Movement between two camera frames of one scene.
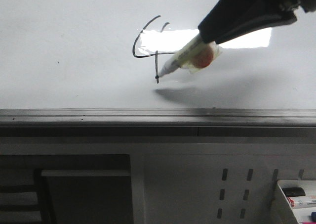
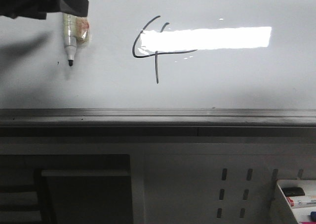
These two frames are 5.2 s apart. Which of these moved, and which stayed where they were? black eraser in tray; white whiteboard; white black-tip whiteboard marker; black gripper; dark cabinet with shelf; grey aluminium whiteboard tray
Moved: black gripper; white black-tip whiteboard marker
Stayed: grey aluminium whiteboard tray; dark cabinet with shelf; white whiteboard; black eraser in tray
